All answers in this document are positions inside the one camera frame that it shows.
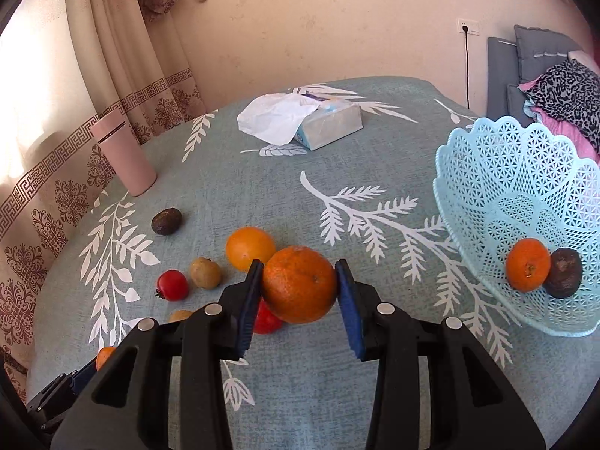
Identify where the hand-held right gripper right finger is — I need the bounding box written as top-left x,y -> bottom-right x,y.
334,259 -> 547,450

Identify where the yellowish orange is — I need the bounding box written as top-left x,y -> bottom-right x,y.
226,226 -> 277,273

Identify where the red tomato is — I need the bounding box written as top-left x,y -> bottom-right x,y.
253,299 -> 285,335

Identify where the mandarin with stem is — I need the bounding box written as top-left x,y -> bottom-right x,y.
505,238 -> 551,292

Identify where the light blue plastic basket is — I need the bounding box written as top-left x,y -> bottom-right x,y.
433,115 -> 600,337

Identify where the small grey cushion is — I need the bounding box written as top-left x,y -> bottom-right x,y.
506,84 -> 536,126

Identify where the large grey cushion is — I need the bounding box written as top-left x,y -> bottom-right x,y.
514,25 -> 588,84

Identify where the brown kiwi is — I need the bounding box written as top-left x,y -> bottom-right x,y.
189,257 -> 222,290

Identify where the small red fruit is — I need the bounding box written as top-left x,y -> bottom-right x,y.
156,269 -> 190,301

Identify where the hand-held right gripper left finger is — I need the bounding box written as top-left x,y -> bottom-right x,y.
49,259 -> 266,450

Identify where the tissue pack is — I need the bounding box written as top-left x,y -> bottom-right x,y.
237,93 -> 364,152

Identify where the large deep orange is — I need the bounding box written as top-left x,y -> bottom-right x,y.
261,245 -> 339,324

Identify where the dark wrinkled passion fruit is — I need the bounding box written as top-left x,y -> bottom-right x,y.
151,207 -> 183,236
543,247 -> 583,299

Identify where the pink tumbler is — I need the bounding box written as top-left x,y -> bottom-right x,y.
91,118 -> 157,197

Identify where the leopard print cloth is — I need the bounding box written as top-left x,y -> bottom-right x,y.
518,61 -> 600,152

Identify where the beige patterned curtain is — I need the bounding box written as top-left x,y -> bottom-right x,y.
0,0 -> 207,399

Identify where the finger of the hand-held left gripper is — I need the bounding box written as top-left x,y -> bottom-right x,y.
69,361 -> 99,395

